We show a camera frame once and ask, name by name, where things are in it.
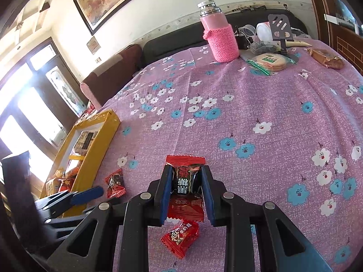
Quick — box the red black candy bar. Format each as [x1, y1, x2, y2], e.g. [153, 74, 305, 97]
[167, 194, 204, 222]

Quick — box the red black candy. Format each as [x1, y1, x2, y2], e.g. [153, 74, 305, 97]
[105, 168, 126, 199]
[166, 155, 206, 195]

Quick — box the red candy wrapper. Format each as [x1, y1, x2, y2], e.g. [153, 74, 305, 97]
[161, 220, 199, 259]

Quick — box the orange cracker pack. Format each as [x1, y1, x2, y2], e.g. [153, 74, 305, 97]
[65, 166, 79, 178]

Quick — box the dark red rose snack bag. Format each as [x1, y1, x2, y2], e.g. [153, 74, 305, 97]
[59, 176, 75, 192]

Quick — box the yellow cheese biscuit bag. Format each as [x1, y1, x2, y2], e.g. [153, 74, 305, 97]
[46, 177, 61, 196]

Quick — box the clear soda cracker pack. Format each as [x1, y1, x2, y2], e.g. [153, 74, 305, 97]
[73, 131, 98, 155]

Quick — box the yellow cardboard tray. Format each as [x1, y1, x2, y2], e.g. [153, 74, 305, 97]
[39, 109, 122, 219]

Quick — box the dark red armchair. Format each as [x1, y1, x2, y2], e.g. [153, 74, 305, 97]
[80, 44, 142, 111]

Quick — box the purple floral tablecloth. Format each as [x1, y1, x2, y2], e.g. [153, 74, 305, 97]
[94, 47, 362, 271]

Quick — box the black sofa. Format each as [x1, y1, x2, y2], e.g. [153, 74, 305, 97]
[142, 6, 308, 67]

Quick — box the round crackers clear pack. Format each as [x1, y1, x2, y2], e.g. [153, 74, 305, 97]
[247, 53, 296, 75]

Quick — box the brown snack bag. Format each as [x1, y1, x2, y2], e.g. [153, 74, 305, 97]
[307, 48, 345, 69]

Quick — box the pink thermos knitted sleeve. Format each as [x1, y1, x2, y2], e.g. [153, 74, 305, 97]
[198, 0, 239, 63]

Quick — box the clear plastic bag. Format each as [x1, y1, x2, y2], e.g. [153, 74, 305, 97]
[234, 25, 281, 55]

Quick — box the beige horn-shaped object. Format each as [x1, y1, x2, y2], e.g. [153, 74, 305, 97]
[286, 40, 312, 48]

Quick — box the white container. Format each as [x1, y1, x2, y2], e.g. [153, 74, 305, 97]
[256, 22, 273, 42]

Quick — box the wooden cabinet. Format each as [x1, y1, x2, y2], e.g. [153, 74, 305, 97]
[311, 0, 362, 73]

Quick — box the small wall plaque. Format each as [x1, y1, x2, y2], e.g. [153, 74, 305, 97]
[86, 36, 100, 55]

